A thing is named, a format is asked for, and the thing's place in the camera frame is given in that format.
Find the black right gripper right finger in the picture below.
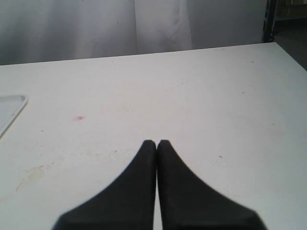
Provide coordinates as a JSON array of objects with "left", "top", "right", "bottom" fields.
[{"left": 157, "top": 140, "right": 266, "bottom": 230}]

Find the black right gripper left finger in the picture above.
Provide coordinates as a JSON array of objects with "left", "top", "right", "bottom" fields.
[{"left": 53, "top": 140, "right": 156, "bottom": 230}]

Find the white plastic tray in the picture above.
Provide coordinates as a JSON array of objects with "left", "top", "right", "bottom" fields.
[{"left": 0, "top": 94, "right": 29, "bottom": 136}]

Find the white backdrop curtain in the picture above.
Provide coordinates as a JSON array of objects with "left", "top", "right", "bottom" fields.
[{"left": 0, "top": 0, "right": 267, "bottom": 65}]

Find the black metal stand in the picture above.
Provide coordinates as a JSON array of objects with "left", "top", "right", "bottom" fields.
[{"left": 261, "top": 0, "right": 279, "bottom": 43}]

